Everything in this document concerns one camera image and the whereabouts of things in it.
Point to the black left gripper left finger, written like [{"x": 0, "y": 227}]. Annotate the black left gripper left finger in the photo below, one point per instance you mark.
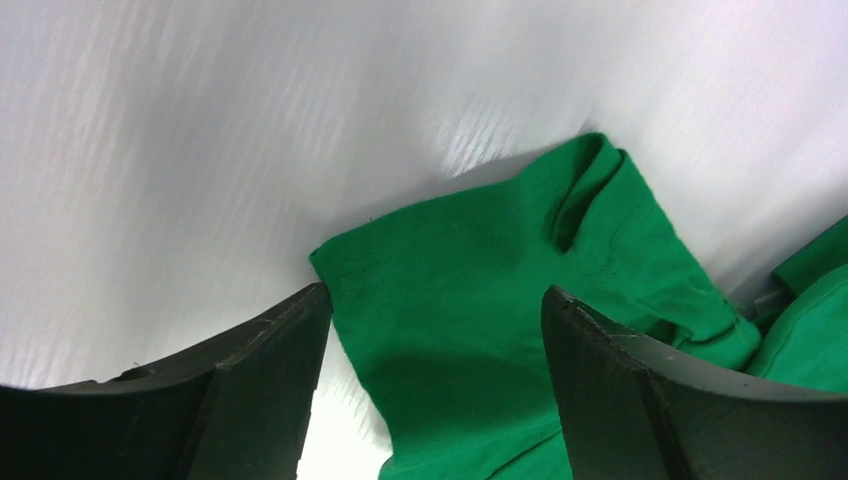
[{"x": 235, "y": 406}]

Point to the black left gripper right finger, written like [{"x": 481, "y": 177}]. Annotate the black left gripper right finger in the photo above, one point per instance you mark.
[{"x": 632, "y": 407}]

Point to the green t shirt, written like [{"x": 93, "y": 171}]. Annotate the green t shirt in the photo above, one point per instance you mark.
[{"x": 437, "y": 306}]

